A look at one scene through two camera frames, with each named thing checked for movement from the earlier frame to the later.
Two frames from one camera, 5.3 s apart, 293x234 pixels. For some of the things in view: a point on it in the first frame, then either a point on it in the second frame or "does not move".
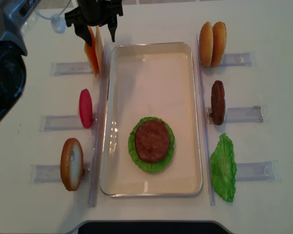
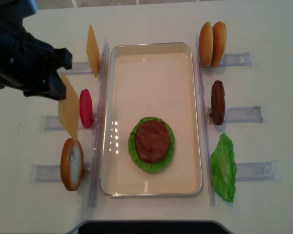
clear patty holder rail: x=239 y=115 does not move
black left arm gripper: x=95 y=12 to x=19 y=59
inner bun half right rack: x=206 y=44 does not move
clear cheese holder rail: x=67 y=68 does not move
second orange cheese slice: x=90 y=52 does not move
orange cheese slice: x=99 y=52 to x=69 y=109
